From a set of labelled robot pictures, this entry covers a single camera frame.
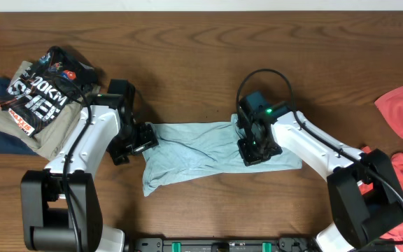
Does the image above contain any navy blue folded garment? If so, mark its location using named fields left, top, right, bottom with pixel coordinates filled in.
left=0, top=77, right=37, bottom=156

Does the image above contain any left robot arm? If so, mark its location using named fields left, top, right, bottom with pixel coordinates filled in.
left=20, top=94, right=157, bottom=251

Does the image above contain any black printed folded shirt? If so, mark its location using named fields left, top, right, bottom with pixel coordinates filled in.
left=0, top=46, right=98, bottom=137

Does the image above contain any khaki folded garment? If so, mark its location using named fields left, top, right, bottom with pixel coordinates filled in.
left=0, top=61, right=82, bottom=160

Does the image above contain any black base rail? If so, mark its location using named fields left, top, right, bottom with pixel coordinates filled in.
left=117, top=230, right=397, bottom=252

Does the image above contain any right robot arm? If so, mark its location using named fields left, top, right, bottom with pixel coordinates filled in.
left=236, top=94, right=403, bottom=251

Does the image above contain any light blue t-shirt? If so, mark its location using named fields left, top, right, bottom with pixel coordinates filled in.
left=142, top=114, right=302, bottom=197

